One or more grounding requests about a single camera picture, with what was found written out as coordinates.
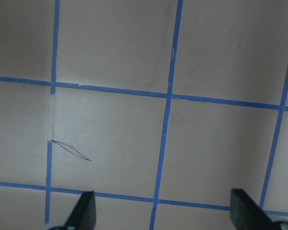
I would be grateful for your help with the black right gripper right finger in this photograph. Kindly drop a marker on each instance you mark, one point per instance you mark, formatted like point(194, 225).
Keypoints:
point(245, 214)

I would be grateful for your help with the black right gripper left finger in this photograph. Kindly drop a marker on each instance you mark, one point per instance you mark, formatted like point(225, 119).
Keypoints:
point(83, 215)

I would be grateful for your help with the loose blue thread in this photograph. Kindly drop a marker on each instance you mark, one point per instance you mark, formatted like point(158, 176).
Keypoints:
point(71, 150)

